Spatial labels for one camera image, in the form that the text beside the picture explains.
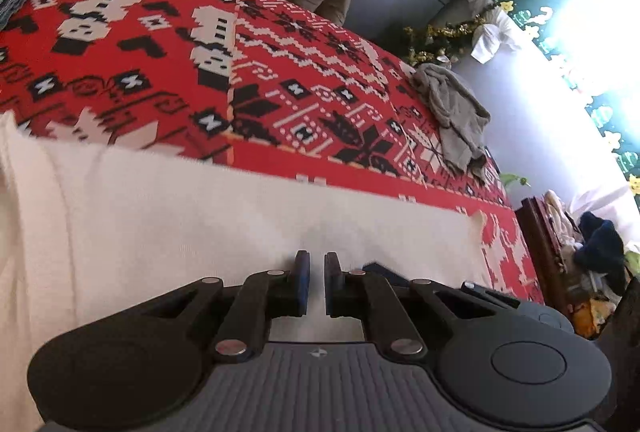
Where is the white knit vest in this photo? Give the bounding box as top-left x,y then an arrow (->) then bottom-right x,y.
0,111 -> 489,432

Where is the small Christmas tree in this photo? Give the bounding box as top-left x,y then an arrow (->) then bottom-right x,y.
402,14 -> 494,69

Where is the cream clothing pile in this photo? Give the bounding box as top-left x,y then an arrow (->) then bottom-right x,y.
542,189 -> 584,249

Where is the white sheer curtain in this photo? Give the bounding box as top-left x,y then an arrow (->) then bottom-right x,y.
575,182 -> 640,234

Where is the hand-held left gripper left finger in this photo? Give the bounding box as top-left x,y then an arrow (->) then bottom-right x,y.
144,251 -> 311,363

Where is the wooden nightstand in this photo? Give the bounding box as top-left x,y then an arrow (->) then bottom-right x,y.
515,194 -> 592,319

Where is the white cloth bow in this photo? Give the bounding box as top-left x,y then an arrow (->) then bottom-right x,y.
470,9 -> 524,64

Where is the red patterned blanket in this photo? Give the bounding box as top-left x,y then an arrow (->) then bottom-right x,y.
0,0 -> 547,306

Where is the grey shirt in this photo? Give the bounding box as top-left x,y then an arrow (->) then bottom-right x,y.
410,62 -> 494,186

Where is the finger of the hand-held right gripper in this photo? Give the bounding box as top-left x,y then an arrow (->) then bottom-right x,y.
459,280 -> 522,311
361,261 -> 407,288

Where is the yellow plush toy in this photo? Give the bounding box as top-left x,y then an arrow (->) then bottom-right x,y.
570,297 -> 619,339

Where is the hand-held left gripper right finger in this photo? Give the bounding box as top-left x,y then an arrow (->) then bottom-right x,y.
324,252 -> 507,361

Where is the dark blue fuzzy garment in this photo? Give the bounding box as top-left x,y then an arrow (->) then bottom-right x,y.
572,211 -> 629,294

